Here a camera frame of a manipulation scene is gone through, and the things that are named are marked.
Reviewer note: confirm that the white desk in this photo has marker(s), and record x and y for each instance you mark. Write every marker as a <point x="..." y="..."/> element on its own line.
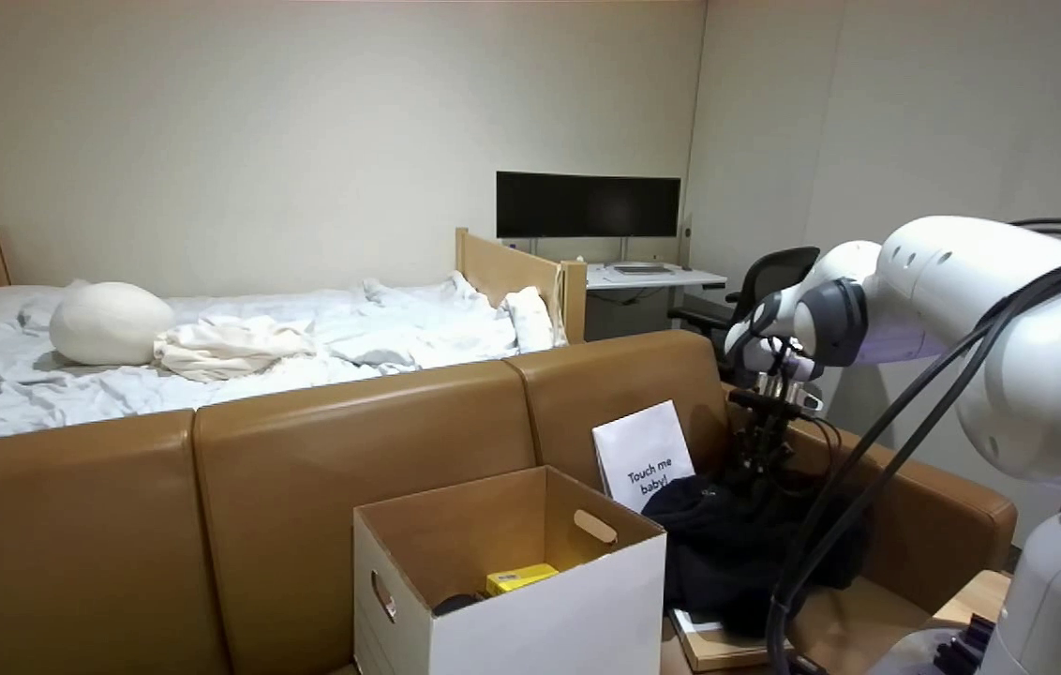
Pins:
<point x="654" y="280"/>

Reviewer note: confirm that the tan leather sofa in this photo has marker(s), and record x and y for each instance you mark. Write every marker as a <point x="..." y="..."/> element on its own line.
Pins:
<point x="305" y="501"/>

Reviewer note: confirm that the wooden table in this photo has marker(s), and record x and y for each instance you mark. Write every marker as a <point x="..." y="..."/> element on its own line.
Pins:
<point x="972" y="596"/>

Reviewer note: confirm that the yellow box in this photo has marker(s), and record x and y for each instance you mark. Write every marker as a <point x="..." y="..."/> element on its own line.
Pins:
<point x="520" y="578"/>

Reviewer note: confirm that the dark cloth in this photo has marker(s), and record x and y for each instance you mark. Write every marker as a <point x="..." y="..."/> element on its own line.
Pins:
<point x="455" y="600"/>

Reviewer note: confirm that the black hoodie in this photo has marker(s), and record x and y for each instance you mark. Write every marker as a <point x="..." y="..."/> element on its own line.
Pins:
<point x="727" y="548"/>

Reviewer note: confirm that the crumpled cream cloth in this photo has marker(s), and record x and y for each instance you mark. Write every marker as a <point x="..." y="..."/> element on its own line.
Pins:
<point x="229" y="346"/>

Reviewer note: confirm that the white folded paper sign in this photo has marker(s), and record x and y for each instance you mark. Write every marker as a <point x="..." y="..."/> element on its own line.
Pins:
<point x="644" y="455"/>

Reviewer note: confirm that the flat white pillow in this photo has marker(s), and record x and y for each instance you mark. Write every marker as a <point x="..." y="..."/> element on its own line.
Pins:
<point x="4" y="306"/>

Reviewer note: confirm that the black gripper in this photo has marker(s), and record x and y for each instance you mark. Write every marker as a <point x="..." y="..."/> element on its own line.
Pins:
<point x="764" y="423"/>

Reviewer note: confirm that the round white pillow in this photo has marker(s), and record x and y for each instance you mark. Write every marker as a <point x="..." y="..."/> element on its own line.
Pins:
<point x="110" y="325"/>

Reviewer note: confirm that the black computer monitor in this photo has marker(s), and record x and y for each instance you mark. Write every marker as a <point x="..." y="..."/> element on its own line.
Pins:
<point x="587" y="202"/>

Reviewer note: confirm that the wooden bed with white bedding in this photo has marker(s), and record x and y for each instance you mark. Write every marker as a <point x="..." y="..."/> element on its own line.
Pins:
<point x="364" y="340"/>

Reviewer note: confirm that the black office chair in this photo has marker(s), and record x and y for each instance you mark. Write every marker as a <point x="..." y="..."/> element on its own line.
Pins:
<point x="775" y="280"/>

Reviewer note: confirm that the white cardboard storage box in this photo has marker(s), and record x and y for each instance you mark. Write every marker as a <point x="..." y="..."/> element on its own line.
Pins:
<point x="554" y="622"/>

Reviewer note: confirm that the white towel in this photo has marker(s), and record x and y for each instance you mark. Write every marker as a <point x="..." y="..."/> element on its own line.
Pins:
<point x="531" y="318"/>

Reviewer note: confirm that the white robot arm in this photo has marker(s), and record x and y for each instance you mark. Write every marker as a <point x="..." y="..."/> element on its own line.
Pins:
<point x="990" y="325"/>

